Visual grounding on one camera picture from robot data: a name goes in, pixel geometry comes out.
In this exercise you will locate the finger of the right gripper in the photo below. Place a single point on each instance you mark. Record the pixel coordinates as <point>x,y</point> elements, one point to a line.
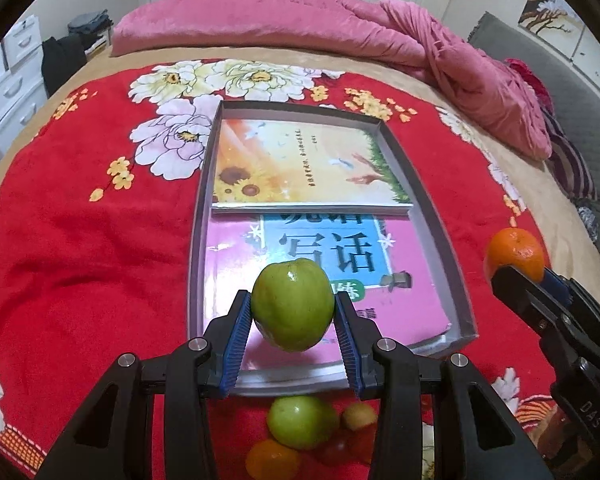
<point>568,297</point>
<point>565,347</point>

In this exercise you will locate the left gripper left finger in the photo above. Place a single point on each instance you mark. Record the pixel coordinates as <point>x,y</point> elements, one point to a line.
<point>109,435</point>

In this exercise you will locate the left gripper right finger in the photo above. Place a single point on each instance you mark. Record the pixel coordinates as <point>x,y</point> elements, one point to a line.
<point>475,434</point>

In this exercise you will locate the orange tangerine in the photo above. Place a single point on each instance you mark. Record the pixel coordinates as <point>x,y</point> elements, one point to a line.
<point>518,248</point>
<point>269,460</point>

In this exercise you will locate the yellow-green small fruit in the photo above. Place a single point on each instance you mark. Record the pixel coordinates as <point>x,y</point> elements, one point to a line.
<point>359,415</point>

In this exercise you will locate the green fruit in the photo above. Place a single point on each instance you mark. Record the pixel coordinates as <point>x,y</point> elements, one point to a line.
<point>301,422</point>
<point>292,304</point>

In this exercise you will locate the dark red tomato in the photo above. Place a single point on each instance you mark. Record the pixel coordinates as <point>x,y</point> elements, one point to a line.
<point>347,447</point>

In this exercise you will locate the right hand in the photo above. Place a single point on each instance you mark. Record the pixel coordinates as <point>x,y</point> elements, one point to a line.
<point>558,440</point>

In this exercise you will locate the striped pillow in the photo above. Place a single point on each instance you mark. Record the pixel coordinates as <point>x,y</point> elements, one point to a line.
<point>567,164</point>

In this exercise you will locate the red floral blanket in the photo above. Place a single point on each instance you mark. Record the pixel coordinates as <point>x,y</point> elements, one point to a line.
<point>89,271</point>

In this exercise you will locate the pink chinese workbook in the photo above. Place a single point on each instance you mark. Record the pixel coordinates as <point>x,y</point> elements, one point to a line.
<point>379,262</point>

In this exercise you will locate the grey padded headboard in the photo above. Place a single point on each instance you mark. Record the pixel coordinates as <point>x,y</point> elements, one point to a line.
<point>575,106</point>

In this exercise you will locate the grey cardboard tray box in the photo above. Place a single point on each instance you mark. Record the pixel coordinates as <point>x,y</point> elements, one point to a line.
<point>430,230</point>

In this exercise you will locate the sunflower cover book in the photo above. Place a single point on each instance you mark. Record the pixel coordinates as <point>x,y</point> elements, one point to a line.
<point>267,164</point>

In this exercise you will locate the pink quilt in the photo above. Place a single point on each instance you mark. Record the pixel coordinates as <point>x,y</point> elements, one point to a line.
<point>397,33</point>

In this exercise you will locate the white drawer cabinet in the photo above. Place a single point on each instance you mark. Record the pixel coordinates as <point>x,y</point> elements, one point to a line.
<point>22,91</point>

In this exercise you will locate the black clothes pile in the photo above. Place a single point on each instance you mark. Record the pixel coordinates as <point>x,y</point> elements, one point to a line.
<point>62,58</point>

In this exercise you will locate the tree wall painting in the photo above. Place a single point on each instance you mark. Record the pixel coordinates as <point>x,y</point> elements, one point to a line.
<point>555,22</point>

